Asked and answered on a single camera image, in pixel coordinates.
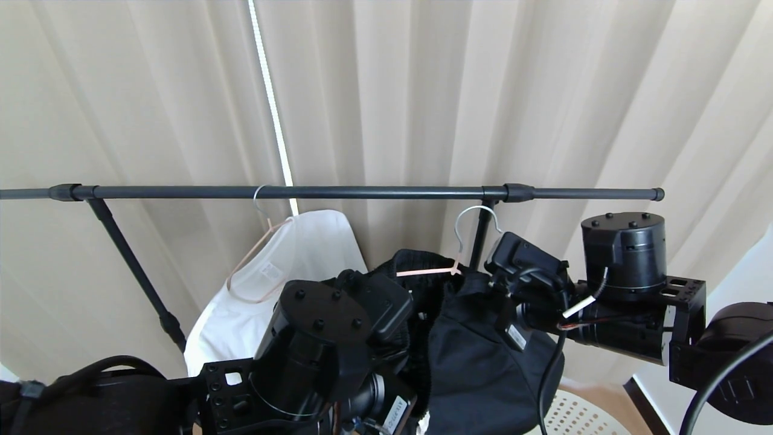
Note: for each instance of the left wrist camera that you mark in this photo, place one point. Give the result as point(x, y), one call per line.
point(386, 305)

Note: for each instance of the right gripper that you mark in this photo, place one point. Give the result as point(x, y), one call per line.
point(604, 335)

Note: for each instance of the white printed t-shirt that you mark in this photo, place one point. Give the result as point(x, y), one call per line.
point(314, 241)

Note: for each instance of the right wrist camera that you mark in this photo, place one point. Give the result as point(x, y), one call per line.
point(525, 257)

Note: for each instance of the black garment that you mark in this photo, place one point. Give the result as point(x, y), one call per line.
point(483, 362)

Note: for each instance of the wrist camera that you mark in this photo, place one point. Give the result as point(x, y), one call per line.
point(525, 257)
point(386, 305)

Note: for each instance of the black clothes rack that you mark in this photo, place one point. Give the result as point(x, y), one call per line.
point(362, 192)

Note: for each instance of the white laundry basket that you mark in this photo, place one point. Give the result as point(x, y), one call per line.
point(580, 417)

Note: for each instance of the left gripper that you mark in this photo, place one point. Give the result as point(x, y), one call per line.
point(386, 405)

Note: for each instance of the beige curtain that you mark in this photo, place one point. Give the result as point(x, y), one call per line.
point(543, 90)

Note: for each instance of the pink clothes hanger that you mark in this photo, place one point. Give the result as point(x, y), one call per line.
point(253, 254)
point(459, 241)

